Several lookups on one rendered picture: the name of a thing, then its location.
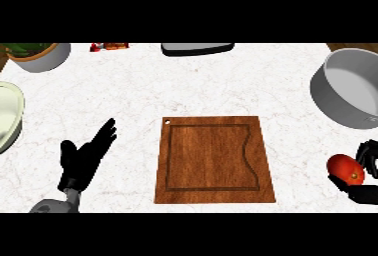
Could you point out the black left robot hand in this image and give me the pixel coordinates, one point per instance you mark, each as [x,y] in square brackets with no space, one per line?
[82,160]

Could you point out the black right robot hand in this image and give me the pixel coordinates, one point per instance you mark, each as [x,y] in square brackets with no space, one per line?
[367,186]

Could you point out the red tomato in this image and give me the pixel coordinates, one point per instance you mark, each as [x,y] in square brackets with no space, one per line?
[346,169]

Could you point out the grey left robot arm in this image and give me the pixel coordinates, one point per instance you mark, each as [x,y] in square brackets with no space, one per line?
[60,202]

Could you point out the brown wooden cutting board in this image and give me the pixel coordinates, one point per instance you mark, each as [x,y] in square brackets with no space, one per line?
[213,159]

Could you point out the grey metal pot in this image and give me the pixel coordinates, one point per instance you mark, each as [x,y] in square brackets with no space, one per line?
[346,90]

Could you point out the pale green bowl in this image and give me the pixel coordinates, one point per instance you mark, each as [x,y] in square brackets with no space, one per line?
[8,116]

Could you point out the red and orange packet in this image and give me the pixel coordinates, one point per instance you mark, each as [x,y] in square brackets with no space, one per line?
[108,46]

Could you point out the green plant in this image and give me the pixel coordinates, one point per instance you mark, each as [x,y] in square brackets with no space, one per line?
[24,48]

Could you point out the black and grey appliance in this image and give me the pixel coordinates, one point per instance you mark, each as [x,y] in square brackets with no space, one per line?
[197,48]

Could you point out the brown wooden block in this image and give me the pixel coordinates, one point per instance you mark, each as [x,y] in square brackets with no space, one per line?
[352,46]

